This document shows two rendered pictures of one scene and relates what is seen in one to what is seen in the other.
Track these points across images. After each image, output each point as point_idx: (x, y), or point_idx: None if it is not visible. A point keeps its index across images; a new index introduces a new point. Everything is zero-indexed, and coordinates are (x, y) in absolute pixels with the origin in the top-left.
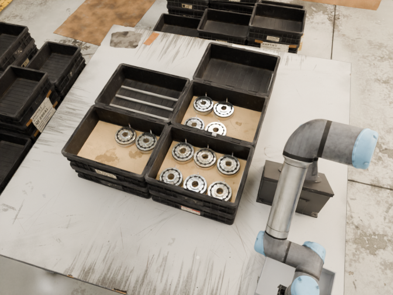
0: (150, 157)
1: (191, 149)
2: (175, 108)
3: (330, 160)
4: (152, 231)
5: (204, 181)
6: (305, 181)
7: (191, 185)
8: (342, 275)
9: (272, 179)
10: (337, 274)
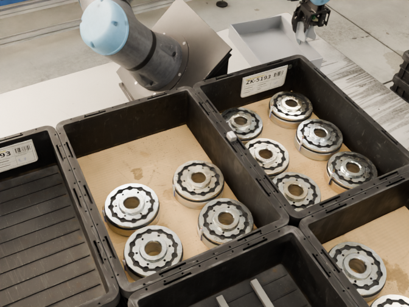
0: (388, 187)
1: (276, 183)
2: (248, 245)
3: (75, 91)
4: None
5: (300, 127)
6: (179, 33)
7: (328, 134)
8: (220, 31)
9: (224, 41)
10: (223, 34)
